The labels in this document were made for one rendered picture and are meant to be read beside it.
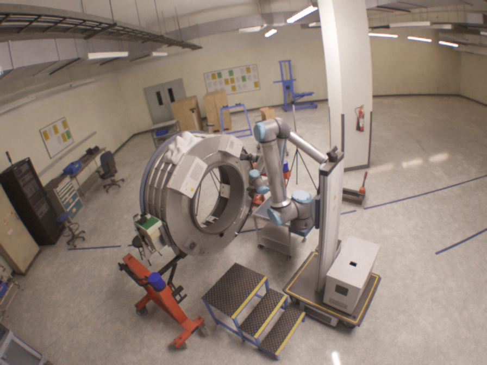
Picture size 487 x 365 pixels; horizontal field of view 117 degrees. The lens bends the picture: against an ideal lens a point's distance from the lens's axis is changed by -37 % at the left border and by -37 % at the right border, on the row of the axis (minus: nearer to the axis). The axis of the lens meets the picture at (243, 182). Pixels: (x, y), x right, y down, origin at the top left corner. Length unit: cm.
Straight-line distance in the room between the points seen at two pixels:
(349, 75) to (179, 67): 825
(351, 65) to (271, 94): 710
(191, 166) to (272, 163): 82
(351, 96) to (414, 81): 1042
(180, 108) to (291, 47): 574
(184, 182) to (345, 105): 357
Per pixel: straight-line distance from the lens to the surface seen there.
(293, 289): 269
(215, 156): 250
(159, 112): 1184
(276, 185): 158
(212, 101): 867
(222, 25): 705
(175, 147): 235
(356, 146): 519
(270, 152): 150
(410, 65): 1468
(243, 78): 1113
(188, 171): 208
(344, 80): 471
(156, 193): 235
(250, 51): 1114
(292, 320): 263
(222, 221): 294
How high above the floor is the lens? 257
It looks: 30 degrees down
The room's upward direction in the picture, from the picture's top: 11 degrees counter-clockwise
